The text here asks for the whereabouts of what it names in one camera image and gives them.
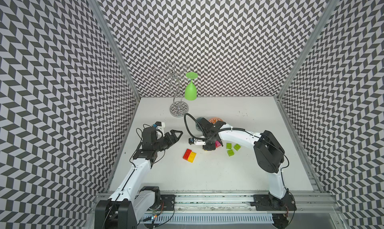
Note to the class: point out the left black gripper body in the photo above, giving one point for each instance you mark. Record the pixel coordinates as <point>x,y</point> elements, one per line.
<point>159,144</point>

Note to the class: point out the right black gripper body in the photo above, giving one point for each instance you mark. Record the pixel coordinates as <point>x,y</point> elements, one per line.
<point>210,144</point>

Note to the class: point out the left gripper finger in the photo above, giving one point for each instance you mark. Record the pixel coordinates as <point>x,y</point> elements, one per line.
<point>168,143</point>
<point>174,133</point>

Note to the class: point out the pink lego brick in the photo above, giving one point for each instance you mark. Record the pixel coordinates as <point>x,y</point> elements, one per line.
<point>218,144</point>

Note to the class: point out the red long lego brick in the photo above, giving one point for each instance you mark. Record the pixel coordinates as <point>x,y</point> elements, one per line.
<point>187,154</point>

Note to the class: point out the yellow long lego brick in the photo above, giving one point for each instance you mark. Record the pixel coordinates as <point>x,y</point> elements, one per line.
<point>191,157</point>

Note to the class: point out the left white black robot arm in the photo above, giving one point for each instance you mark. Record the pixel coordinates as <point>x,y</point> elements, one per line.
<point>129,202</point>

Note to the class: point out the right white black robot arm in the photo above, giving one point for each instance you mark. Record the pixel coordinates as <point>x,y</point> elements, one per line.
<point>269,154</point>

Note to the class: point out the green lego brick front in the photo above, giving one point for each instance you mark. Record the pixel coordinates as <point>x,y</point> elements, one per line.
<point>230,152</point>

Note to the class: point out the green lego brick right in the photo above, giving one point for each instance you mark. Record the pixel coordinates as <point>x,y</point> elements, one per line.
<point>237,147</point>

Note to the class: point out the orange white patterned bowl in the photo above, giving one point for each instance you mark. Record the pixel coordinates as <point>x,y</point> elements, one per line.
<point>214,120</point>

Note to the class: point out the grey blue ceramic cup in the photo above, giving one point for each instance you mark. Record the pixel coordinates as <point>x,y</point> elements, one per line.
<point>198,123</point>

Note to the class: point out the green plastic wine glass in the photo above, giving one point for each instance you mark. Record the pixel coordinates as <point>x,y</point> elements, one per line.
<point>191,90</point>

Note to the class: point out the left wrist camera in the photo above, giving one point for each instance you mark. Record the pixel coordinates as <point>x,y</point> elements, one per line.
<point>159,126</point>

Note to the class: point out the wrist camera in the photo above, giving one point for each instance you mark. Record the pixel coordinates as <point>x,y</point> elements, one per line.
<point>197,141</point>
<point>159,126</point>

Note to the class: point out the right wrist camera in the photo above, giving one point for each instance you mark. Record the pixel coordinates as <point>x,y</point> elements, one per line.
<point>197,141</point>

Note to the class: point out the chrome wire glass rack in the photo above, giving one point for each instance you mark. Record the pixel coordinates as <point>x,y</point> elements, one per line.
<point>173,76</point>

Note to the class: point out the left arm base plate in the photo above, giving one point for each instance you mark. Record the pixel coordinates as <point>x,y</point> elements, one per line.
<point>164,203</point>

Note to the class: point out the white slotted cable duct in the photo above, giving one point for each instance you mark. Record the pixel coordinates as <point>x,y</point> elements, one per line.
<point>209,219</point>

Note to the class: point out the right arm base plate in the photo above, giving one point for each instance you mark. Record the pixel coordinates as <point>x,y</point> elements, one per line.
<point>271,203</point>

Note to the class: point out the aluminium front rail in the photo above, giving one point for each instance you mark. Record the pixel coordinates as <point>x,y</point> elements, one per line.
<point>243,202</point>

